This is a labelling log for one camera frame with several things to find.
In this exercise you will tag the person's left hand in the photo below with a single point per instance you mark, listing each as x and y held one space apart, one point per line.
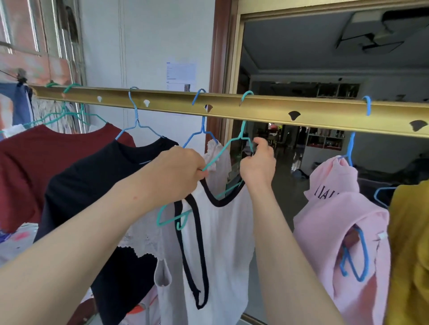
171 177

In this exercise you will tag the person's right hand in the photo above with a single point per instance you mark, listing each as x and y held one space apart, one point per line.
258 167

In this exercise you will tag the white lace blouse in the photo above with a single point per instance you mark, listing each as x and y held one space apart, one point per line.
218 164

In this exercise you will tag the pink t-shirt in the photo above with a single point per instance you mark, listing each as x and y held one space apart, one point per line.
321 217

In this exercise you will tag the white black-trimmed tank top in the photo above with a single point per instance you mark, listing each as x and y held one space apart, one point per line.
228 247

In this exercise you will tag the black t-shirt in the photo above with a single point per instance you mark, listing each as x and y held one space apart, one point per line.
83 187

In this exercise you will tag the gold clothes rail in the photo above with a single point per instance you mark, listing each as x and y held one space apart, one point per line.
335 112

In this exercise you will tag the dark red t-shirt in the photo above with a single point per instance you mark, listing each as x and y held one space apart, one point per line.
30 167

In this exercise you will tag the grey striped white tank top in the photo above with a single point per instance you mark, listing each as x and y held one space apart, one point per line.
13 130

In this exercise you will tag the mustard yellow t-shirt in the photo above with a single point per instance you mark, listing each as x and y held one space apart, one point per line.
410 251

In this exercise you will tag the person's right forearm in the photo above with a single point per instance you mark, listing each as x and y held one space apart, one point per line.
288 274

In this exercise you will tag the person's left forearm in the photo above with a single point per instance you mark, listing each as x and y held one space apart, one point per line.
67 254

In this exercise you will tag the white paper notice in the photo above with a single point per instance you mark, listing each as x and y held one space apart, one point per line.
181 75

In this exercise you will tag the striped rag mop head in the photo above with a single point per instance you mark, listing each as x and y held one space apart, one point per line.
50 107

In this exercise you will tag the metal mop poles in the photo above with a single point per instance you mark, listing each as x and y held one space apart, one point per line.
72 50

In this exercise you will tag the white red floral cloth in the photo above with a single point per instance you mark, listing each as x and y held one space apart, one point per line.
16 241

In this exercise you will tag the blue fabric cover white trim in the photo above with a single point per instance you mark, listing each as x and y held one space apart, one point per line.
18 103

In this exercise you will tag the orange patterned hanging sheet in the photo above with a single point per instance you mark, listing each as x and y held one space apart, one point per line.
37 67

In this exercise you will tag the ceiling lamp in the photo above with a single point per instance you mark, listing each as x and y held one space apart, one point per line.
378 31

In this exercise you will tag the grey metal window pole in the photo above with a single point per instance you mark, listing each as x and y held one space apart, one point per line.
20 47

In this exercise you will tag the window with metal bars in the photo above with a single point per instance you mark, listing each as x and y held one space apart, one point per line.
33 23

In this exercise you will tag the indoor wall shelf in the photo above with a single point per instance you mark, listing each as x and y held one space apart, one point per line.
326 140

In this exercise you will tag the brown door frame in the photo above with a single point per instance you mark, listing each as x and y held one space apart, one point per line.
221 43

